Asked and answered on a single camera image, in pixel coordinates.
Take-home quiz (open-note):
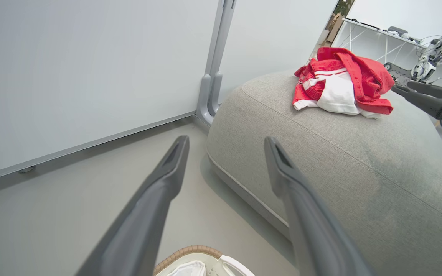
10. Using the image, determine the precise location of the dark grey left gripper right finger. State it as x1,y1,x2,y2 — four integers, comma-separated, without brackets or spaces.
264,136,375,276

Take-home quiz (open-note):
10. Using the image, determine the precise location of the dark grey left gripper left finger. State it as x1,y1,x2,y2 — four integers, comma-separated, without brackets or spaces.
76,135,190,276

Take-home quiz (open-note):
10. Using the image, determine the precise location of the red and white garment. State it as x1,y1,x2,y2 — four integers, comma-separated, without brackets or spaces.
292,47,395,118

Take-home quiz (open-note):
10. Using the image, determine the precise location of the grey fabric sofa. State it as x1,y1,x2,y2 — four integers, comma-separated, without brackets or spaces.
206,71,442,276

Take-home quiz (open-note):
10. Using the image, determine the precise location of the white grey robot on table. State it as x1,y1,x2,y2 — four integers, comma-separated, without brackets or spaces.
411,28,442,83

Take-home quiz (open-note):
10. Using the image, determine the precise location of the black wheeled base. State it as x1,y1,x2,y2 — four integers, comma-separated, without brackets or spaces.
384,62,413,87

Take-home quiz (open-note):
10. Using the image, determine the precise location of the white laundry basket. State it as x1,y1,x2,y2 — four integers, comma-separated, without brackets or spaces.
153,245,256,276

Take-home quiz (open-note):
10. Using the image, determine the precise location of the white basket liner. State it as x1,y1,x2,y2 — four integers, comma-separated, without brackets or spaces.
167,261,206,276

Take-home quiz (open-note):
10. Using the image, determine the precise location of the grey device on table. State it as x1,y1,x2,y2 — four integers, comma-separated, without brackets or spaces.
388,26,409,38

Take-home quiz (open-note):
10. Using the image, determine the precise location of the white table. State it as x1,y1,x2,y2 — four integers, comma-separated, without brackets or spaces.
338,17,442,92

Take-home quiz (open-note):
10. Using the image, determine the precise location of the brown cardboard box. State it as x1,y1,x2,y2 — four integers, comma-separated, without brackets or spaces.
327,13,344,43

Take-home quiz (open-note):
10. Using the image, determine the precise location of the green plant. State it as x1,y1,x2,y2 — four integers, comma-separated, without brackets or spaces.
334,0,356,16

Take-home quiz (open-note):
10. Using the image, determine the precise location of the wide white partition panel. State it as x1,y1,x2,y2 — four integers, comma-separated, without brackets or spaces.
0,0,219,185

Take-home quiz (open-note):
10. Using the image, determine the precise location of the narrow white partition panel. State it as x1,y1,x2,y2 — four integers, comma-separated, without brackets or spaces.
219,0,338,104

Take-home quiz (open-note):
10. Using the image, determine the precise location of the grey partition post double foot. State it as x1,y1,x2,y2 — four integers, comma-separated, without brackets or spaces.
196,0,237,127

